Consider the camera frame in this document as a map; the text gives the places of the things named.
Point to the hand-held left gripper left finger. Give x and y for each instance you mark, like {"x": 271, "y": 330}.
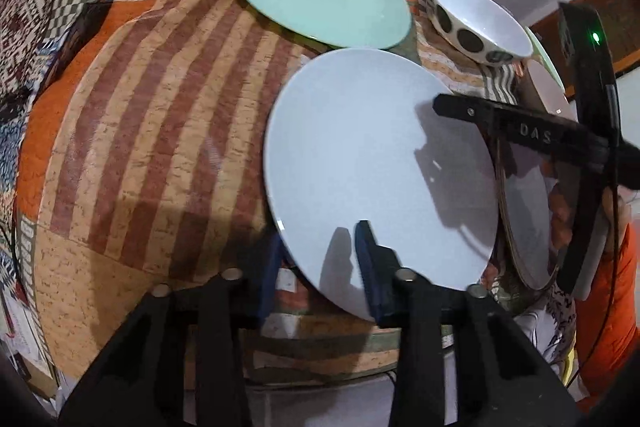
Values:
{"x": 269, "y": 279}

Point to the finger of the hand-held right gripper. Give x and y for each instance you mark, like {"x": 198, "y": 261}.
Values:
{"x": 530, "y": 129}

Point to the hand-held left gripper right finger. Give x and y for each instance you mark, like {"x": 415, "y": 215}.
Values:
{"x": 372, "y": 282}

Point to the white bowl with black dots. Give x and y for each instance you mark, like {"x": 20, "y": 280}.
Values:
{"x": 485, "y": 19}

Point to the large white plate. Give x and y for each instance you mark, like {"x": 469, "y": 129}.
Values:
{"x": 360, "y": 147}

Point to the person's right hand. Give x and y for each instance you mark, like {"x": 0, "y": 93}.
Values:
{"x": 562, "y": 212}

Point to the pale pink dish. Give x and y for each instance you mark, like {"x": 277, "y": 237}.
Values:
{"x": 550, "y": 92}

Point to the wooden door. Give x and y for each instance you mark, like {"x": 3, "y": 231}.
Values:
{"x": 620, "y": 7}

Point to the floral patterned cloth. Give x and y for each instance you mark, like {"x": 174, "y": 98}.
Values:
{"x": 550, "y": 322}

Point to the striped patchwork blanket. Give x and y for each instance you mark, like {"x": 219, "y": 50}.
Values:
{"x": 150, "y": 132}

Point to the checkered patterned quilt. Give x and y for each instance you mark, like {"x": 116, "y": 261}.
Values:
{"x": 40, "y": 32}

